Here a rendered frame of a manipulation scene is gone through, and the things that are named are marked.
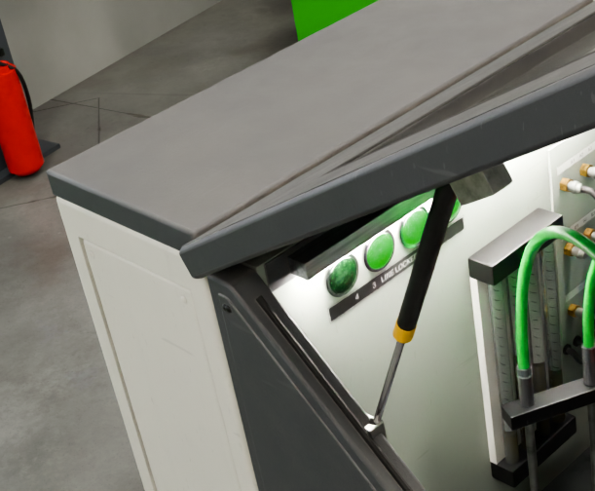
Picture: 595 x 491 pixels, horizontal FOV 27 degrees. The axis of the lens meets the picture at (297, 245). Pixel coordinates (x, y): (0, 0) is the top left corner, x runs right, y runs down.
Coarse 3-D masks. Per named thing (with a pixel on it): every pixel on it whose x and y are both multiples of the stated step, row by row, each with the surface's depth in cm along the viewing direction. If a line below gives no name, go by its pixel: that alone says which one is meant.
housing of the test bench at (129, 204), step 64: (384, 0) 173; (448, 0) 169; (512, 0) 165; (576, 0) 161; (256, 64) 160; (320, 64) 156; (384, 64) 153; (448, 64) 150; (192, 128) 146; (256, 128) 143; (320, 128) 140; (64, 192) 142; (128, 192) 134; (192, 192) 132; (256, 192) 129; (128, 256) 137; (128, 320) 146; (192, 320) 133; (128, 384) 155; (192, 384) 141; (192, 448) 149
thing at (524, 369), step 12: (552, 228) 130; (564, 228) 128; (540, 240) 134; (564, 240) 129; (576, 240) 125; (588, 240) 125; (528, 252) 138; (588, 252) 124; (528, 264) 140; (528, 276) 141; (516, 288) 144; (528, 288) 144; (516, 300) 145; (516, 312) 146; (516, 324) 148; (516, 336) 149; (528, 348) 150; (528, 360) 150; (528, 372) 151
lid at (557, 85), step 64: (512, 64) 126; (576, 64) 80; (384, 128) 135; (448, 128) 87; (512, 128) 81; (576, 128) 77; (320, 192) 101; (384, 192) 95; (192, 256) 122; (256, 256) 114
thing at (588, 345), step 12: (588, 276) 146; (588, 288) 147; (588, 300) 148; (588, 312) 149; (588, 324) 151; (588, 336) 152; (588, 348) 152; (588, 360) 153; (588, 372) 154; (588, 384) 155
